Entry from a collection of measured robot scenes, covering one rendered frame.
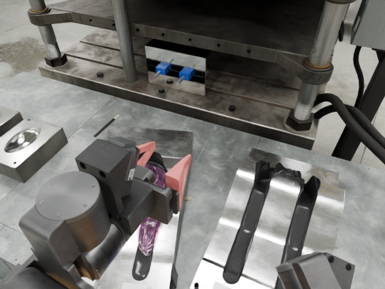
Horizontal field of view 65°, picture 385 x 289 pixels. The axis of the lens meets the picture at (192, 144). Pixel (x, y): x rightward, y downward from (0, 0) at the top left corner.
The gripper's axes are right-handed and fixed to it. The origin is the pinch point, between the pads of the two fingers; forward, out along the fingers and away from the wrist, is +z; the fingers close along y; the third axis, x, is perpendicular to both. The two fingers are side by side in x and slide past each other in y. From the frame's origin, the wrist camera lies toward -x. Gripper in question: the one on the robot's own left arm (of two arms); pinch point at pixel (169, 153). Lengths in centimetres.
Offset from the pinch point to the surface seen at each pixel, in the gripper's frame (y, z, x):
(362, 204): -38, 42, 38
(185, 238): 2.1, 8.9, 39.3
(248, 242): -13.5, 10.5, 31.1
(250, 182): -8.6, 23.5, 26.0
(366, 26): -23, 81, 3
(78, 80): 85, 59, 41
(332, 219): -28.7, 22.5, 27.0
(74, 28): 275, 233, 113
